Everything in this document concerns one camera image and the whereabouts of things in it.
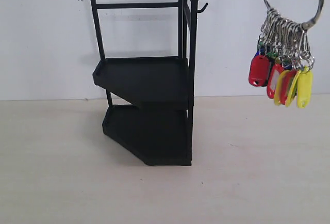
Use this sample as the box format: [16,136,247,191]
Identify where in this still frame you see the colourful key tag bunch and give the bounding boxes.
[248,0,324,108]

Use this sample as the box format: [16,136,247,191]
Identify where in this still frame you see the black two-tier metal rack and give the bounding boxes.
[90,0,203,166]

